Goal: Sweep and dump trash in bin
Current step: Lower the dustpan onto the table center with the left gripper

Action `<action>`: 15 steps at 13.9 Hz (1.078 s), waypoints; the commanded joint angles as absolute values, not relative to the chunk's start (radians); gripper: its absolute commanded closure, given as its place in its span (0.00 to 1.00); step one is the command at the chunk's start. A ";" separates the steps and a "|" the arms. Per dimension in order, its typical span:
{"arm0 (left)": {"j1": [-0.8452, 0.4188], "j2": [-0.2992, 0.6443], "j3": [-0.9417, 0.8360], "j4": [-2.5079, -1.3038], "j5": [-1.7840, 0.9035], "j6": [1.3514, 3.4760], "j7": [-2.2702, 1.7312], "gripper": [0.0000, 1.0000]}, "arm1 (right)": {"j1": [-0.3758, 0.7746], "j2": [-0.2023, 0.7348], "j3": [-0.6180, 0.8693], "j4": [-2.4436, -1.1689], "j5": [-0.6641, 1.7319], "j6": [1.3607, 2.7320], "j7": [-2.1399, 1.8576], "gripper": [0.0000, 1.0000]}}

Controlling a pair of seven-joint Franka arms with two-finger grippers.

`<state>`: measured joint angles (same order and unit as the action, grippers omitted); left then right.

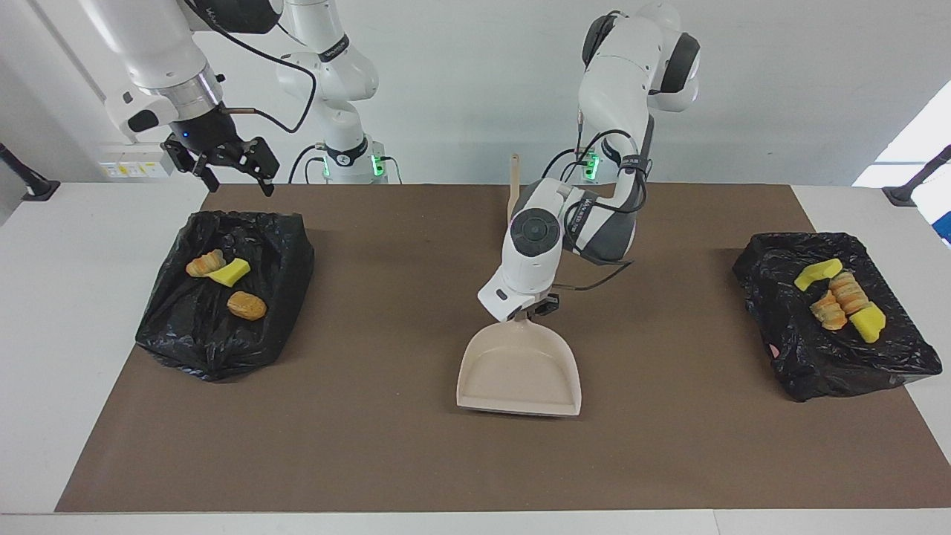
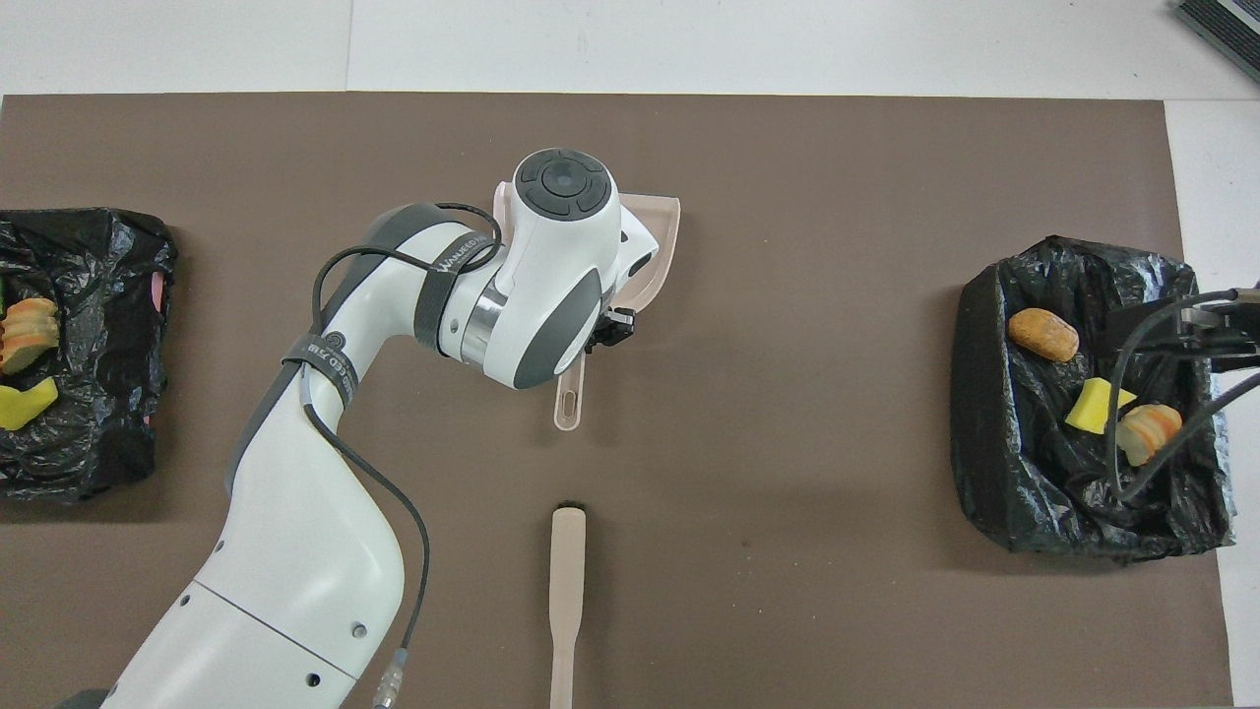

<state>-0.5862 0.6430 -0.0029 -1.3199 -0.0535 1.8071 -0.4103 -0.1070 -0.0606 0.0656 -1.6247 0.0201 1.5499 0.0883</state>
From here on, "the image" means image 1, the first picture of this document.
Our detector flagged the black right base cable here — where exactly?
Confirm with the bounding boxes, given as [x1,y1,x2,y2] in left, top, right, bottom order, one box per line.
[288,143,328,185]

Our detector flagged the beige plastic dustpan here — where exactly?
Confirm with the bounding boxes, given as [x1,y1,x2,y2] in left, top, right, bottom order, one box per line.
[455,315,583,418]

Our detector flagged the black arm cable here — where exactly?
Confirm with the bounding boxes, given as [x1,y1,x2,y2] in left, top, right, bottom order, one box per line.
[178,0,319,135]
[542,108,649,292]

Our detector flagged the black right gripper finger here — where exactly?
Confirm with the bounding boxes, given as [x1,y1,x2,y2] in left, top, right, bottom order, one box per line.
[223,136,281,198]
[160,138,221,193]

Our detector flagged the black bag lined pink bin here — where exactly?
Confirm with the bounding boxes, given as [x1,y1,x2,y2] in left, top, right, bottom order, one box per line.
[733,231,943,403]

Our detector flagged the green and yellow sponge piece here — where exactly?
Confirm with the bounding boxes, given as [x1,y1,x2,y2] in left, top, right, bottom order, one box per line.
[793,258,844,293]

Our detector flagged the beige hand brush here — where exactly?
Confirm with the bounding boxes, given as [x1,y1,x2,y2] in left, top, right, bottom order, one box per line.
[507,154,523,226]

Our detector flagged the brown bread roll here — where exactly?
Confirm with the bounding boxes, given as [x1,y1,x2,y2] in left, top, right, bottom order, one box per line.
[227,291,268,322]

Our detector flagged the black base cable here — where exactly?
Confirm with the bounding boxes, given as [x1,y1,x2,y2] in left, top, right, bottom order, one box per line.
[288,143,328,185]
[540,147,595,186]

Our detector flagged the black left base cable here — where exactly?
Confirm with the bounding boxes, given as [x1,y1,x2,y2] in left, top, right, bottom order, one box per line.
[540,147,595,186]

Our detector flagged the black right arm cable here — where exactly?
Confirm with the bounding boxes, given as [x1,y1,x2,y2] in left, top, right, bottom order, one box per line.
[178,0,319,135]

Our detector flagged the white wall socket box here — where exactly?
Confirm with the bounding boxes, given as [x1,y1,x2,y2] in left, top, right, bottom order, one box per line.
[99,142,177,178]

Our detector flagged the striped croissant piece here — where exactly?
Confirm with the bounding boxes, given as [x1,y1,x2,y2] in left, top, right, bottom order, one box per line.
[828,271,874,316]
[810,290,848,331]
[185,248,227,279]

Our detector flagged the brown table mat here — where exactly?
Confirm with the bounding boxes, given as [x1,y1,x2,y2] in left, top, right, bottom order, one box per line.
[56,183,951,513]

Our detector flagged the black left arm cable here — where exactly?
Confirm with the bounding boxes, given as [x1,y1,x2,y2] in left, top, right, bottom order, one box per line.
[542,108,649,292]

